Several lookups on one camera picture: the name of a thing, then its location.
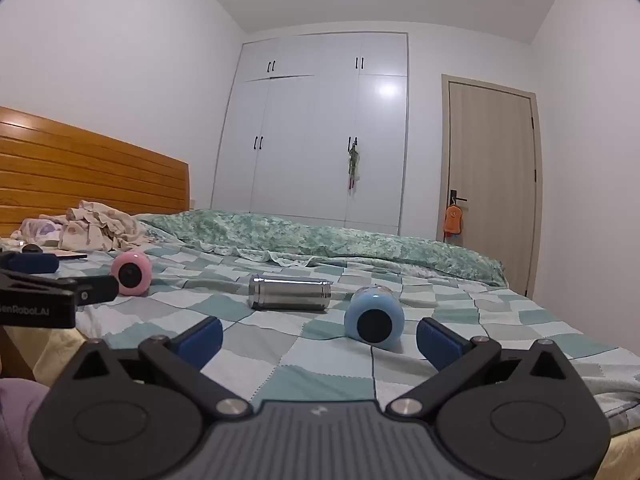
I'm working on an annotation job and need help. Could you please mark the blue cup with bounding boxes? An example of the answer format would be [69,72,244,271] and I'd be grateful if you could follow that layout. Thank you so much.
[344,286,405,351]

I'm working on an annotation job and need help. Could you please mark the green patterned quilt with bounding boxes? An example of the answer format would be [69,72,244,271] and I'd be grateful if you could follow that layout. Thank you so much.
[134,209,506,288]

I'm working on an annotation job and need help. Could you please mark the beige door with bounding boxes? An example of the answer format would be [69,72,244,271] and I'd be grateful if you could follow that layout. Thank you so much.
[440,74,544,298]

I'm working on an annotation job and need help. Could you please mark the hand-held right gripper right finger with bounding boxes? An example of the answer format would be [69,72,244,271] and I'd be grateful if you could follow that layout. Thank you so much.
[384,316,583,417]

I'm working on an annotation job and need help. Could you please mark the orange hanging bag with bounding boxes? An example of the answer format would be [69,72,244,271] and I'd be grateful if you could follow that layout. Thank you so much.
[443,205,463,237]

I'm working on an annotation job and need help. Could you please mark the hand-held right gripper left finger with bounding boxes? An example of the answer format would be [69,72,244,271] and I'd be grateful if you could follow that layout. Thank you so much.
[65,316,253,418]

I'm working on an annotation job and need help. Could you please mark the purple crumpled garment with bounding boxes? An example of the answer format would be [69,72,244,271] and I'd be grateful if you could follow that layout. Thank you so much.
[10,215,68,247]

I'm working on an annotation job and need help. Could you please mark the wooden headboard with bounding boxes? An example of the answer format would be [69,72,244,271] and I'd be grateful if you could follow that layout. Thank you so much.
[0,106,190,238]

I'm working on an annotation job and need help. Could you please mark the person's purple clothing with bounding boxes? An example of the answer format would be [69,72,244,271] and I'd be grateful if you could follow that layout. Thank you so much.
[0,379,51,480]

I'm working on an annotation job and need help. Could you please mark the beige crumpled clothes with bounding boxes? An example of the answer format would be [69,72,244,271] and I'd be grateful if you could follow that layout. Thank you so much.
[58,200,151,252]

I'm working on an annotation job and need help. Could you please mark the checkered bed sheet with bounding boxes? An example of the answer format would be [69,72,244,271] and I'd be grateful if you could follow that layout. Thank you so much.
[0,237,640,431]

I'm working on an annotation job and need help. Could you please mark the stainless steel cup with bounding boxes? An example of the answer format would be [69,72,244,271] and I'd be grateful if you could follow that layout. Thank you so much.
[248,274,332,313]

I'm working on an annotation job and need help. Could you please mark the white wardrobe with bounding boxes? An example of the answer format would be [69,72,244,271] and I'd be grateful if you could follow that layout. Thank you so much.
[210,31,410,236]

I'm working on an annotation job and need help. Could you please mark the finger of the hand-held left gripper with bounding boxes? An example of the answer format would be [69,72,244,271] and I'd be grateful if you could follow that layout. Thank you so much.
[0,251,59,274]
[75,275,119,307]

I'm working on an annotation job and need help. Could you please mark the green hanging ornament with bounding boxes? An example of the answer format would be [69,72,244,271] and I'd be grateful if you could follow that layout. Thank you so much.
[347,146,362,191]

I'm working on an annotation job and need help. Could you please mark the pink cup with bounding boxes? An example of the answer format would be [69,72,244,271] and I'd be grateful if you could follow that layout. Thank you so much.
[111,251,152,296]

